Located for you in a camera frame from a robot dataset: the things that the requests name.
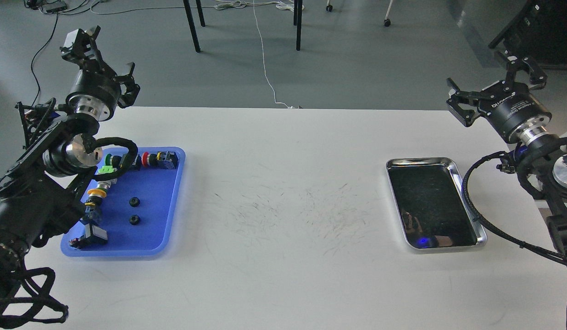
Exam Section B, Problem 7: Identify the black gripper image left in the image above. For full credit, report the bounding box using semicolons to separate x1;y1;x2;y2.
60;25;140;121

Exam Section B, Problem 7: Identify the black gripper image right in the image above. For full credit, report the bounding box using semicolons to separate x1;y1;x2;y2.
446;51;552;143

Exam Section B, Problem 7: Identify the black gear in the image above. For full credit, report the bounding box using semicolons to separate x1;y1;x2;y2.
129;214;141;226
128;197;140;207

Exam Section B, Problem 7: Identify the silver metal tray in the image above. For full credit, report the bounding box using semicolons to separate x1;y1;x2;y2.
385;157;487;253

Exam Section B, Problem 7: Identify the blue plastic tray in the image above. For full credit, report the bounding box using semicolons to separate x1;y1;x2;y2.
61;147;186;257

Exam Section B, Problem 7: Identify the black equipment cart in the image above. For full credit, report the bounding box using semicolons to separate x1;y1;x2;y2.
488;0;567;70

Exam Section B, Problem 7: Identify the black power strip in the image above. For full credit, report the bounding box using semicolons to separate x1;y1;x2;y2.
41;0;68;14

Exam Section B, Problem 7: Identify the black table leg left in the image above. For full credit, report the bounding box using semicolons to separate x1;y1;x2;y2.
183;0;206;54

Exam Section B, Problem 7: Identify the black table leg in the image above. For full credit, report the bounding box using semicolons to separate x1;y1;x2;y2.
183;0;206;54
293;0;304;51

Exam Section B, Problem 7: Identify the black table leg right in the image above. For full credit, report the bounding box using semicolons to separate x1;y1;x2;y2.
293;0;304;51

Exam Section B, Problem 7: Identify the black floor cable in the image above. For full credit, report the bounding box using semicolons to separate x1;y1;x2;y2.
24;0;89;106

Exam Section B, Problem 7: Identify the green push button switch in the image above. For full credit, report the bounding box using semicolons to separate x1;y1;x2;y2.
105;153;142;171

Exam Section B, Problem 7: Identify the green white selector switch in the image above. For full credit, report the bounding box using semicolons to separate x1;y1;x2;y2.
94;166;119;192

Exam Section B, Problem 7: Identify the red push button switch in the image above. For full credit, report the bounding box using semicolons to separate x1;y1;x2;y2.
141;151;179;170

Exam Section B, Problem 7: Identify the white floor cable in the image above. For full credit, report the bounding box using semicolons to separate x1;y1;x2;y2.
90;0;307;110

